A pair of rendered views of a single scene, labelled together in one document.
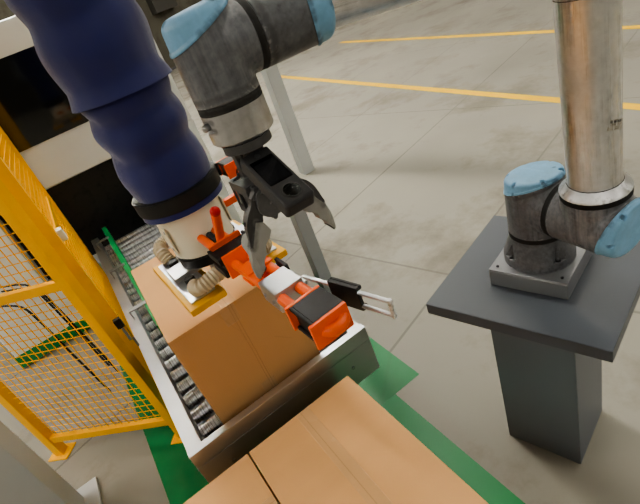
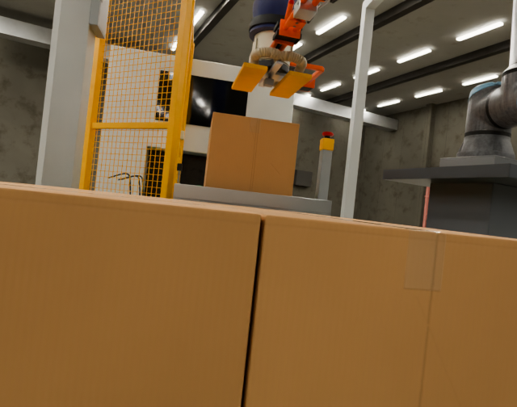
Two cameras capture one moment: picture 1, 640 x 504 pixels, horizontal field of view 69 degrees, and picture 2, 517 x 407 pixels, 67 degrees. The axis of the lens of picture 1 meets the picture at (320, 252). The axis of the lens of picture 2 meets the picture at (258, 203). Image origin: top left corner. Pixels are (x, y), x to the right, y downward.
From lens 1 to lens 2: 1.28 m
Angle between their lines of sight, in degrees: 33
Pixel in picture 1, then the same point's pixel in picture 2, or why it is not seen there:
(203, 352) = (226, 135)
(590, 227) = (516, 85)
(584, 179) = not seen: outside the picture
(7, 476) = not seen: hidden behind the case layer
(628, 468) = not seen: outside the picture
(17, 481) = not seen: hidden behind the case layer
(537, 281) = (472, 159)
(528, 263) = (470, 148)
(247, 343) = (253, 153)
